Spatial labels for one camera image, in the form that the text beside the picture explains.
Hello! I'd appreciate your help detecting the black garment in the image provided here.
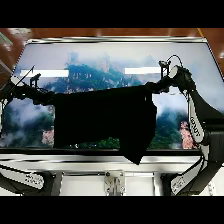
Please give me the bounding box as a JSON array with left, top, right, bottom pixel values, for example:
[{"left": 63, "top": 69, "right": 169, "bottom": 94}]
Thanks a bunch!
[{"left": 53, "top": 85, "right": 158, "bottom": 166}]

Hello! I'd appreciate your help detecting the silver frame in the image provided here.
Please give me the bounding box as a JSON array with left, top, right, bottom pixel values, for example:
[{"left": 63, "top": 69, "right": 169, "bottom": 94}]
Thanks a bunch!
[{"left": 0, "top": 148, "right": 224, "bottom": 197}]

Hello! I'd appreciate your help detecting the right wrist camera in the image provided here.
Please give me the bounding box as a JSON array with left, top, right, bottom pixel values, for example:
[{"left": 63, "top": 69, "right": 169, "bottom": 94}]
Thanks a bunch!
[{"left": 158, "top": 59, "right": 172, "bottom": 78}]

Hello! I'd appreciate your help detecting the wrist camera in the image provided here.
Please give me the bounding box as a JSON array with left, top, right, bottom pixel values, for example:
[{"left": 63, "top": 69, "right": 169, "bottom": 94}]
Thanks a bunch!
[
  {"left": 158, "top": 59, "right": 172, "bottom": 78},
  {"left": 29, "top": 73, "right": 42, "bottom": 89}
]

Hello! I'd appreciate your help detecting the black cable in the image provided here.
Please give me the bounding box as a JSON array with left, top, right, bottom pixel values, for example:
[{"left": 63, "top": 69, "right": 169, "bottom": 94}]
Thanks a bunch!
[{"left": 165, "top": 54, "right": 185, "bottom": 68}]

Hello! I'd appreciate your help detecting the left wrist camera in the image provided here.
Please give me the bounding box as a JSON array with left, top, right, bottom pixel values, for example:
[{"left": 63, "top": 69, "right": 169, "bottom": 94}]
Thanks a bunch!
[{"left": 29, "top": 73, "right": 42, "bottom": 89}]

